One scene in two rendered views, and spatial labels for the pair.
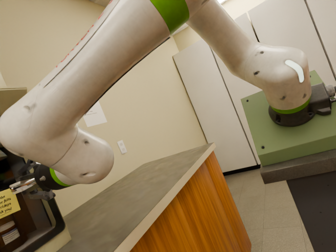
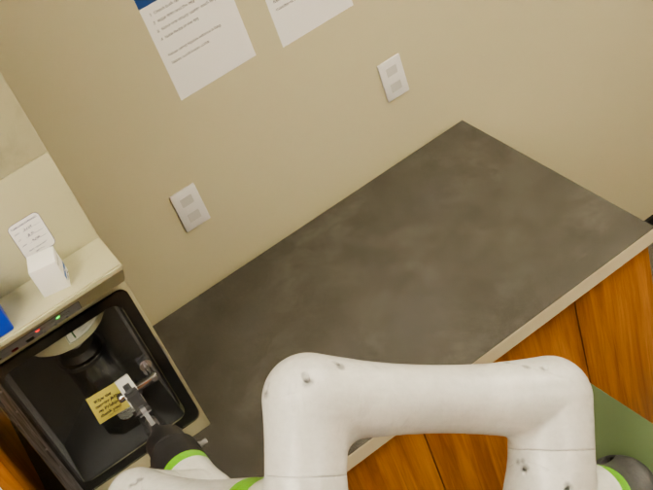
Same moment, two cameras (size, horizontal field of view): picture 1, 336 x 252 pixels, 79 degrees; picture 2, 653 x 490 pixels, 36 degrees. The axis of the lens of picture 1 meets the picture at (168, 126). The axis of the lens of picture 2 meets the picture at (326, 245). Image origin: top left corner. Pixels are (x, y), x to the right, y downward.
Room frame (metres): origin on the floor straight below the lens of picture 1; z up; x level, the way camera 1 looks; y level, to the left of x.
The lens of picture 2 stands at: (-0.14, -0.84, 2.55)
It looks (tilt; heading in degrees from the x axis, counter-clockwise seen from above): 39 degrees down; 42
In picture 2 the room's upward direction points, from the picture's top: 22 degrees counter-clockwise
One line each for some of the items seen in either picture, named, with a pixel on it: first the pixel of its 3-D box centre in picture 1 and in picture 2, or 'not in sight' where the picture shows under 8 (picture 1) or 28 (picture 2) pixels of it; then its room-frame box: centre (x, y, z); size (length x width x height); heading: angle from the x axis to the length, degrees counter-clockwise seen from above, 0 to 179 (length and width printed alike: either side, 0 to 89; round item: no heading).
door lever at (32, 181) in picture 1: (25, 184); (135, 381); (0.66, 0.50, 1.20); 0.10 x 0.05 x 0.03; 150
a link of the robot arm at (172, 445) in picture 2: (63, 169); (180, 460); (0.53, 0.29, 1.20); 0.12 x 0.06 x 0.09; 151
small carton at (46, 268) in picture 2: not in sight; (48, 271); (0.63, 0.50, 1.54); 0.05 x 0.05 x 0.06; 46
